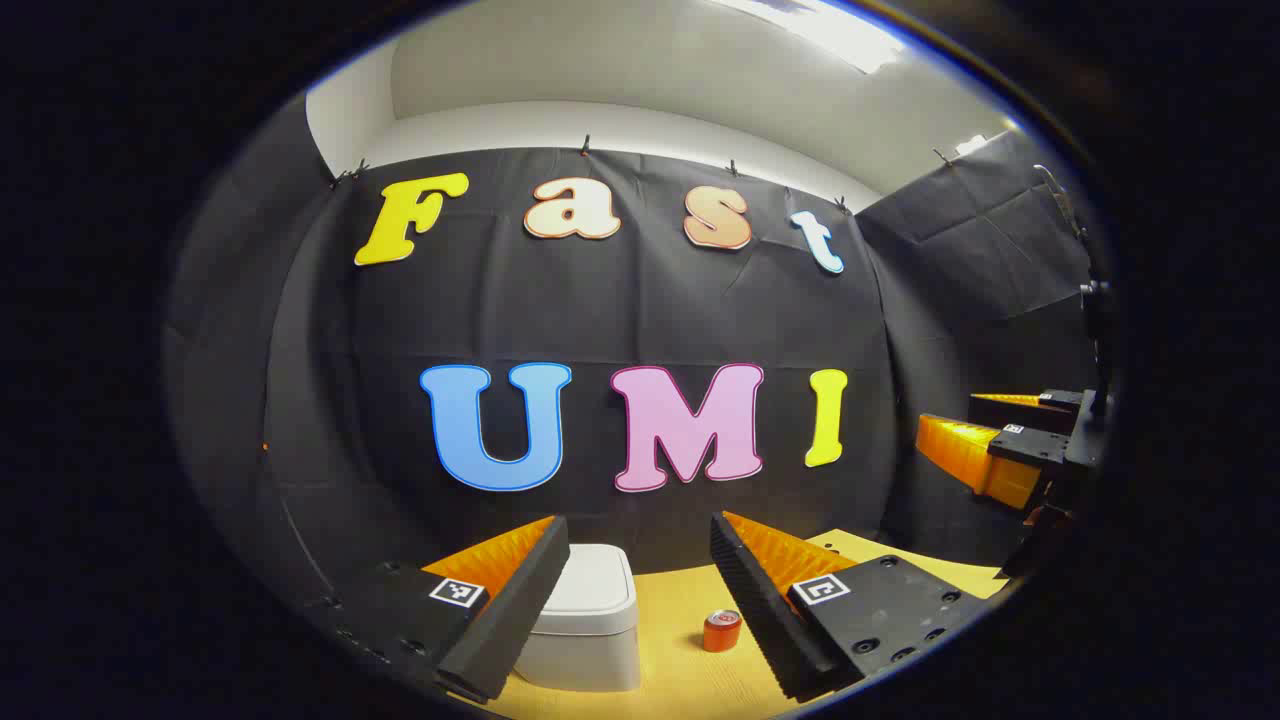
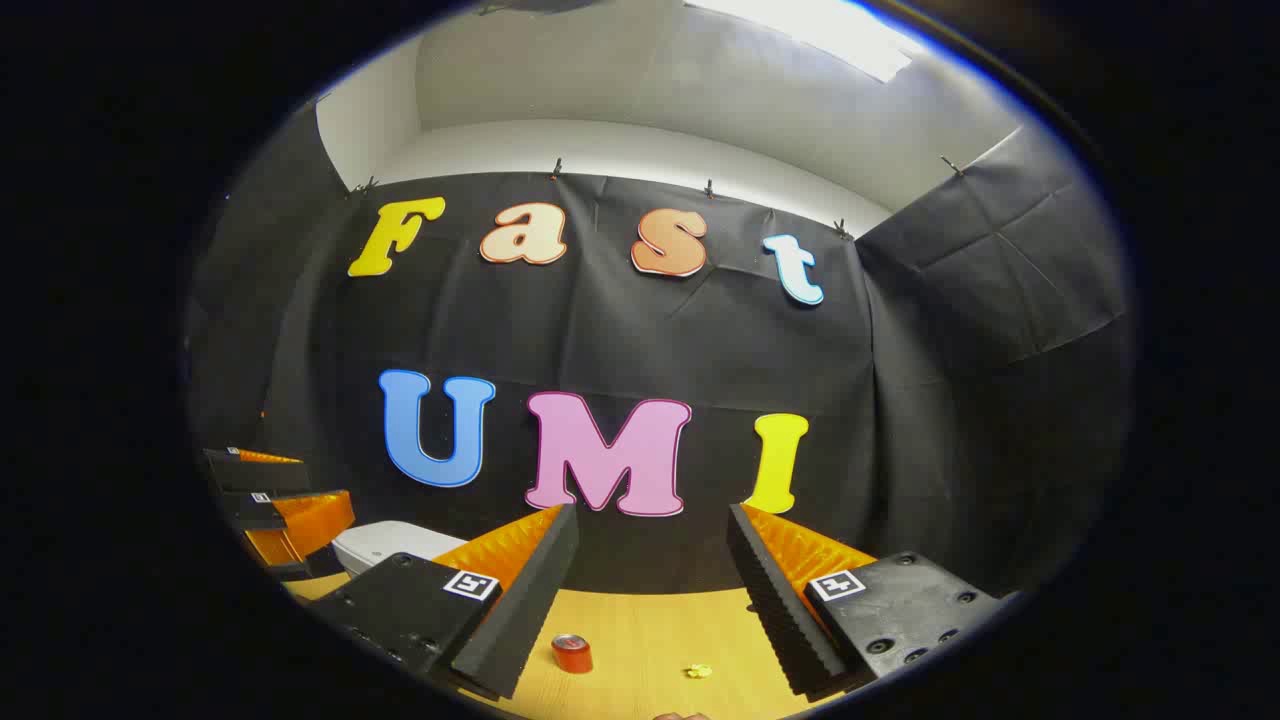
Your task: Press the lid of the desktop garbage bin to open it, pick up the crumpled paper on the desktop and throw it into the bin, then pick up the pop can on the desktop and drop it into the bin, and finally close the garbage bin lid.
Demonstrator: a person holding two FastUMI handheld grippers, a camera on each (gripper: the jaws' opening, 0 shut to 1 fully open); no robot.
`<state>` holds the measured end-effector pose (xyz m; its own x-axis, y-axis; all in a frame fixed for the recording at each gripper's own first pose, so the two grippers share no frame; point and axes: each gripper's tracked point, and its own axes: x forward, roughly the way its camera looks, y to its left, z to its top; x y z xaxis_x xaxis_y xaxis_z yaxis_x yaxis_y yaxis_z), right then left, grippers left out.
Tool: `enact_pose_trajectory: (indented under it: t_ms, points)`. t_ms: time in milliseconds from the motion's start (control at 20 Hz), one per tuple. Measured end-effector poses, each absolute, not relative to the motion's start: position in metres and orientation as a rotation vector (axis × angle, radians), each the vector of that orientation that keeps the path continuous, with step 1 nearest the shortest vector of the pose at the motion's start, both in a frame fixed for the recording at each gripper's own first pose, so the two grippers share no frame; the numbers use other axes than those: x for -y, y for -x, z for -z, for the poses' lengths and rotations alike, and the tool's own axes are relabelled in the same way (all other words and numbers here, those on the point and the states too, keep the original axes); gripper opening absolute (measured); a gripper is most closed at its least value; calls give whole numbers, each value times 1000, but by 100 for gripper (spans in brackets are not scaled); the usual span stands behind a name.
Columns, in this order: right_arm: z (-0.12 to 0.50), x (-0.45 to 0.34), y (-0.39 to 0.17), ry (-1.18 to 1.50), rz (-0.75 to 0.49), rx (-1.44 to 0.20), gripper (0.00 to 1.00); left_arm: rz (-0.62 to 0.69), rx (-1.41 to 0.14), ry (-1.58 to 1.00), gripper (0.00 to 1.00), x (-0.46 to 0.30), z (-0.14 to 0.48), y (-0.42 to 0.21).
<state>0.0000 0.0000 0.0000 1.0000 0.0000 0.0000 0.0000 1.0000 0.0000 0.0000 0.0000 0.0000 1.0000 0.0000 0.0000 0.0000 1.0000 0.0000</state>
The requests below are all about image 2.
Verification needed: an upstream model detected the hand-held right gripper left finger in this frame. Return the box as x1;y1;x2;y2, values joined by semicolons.
305;503;581;701

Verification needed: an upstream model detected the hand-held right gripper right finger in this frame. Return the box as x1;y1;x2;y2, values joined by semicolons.
727;503;1006;701

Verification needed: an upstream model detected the black backdrop cloth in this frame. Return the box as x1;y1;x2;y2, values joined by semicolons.
185;100;1136;601

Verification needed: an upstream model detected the wooden desktop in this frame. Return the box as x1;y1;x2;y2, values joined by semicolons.
285;570;851;720

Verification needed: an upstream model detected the white desktop garbage bin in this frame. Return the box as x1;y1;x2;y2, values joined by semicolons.
332;520;469;578

